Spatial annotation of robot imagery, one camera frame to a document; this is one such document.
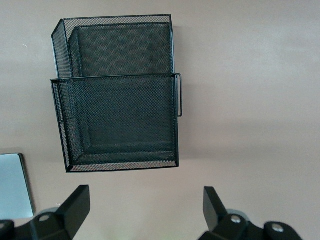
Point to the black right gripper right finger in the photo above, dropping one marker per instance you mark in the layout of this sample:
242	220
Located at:
215	212

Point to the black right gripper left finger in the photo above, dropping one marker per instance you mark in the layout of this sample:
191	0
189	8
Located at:
72	212

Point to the grey closed laptop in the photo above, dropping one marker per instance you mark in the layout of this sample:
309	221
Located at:
12	185

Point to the black mesh tiered organizer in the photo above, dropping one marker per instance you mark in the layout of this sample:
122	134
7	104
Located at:
125	120

